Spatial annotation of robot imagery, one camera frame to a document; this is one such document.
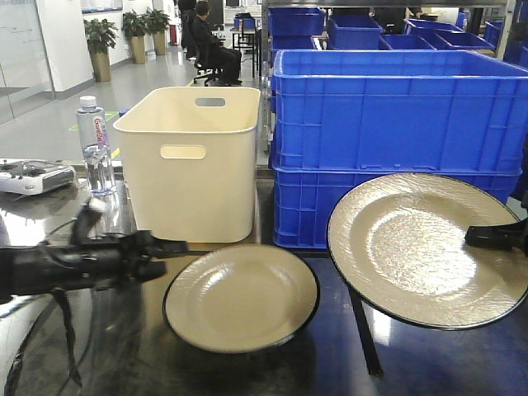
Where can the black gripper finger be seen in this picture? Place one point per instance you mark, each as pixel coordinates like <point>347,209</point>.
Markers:
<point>499,237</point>

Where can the cream plate black rim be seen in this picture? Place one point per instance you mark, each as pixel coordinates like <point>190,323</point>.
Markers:
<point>399,242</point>
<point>242,298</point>

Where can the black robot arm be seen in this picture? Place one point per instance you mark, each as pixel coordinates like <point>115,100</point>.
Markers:
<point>84,263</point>

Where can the upper blue plastic crate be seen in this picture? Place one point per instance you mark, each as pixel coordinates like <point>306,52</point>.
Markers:
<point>435,110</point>

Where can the blue plastic crate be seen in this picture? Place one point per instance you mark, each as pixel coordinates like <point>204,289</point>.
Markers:
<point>435,110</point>
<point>305,198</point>

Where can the lower blue plastic crate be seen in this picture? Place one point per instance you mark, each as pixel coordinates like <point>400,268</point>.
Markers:
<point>305,198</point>

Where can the cream plastic storage bin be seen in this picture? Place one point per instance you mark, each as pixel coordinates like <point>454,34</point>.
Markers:
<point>189,160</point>

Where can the seated person in black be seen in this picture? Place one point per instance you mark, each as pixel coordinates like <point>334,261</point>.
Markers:
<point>228,60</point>

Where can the clear water bottle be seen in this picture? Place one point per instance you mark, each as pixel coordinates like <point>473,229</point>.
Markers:
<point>96,149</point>

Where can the white remote controller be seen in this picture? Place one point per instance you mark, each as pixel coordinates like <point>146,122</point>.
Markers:
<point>31,177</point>

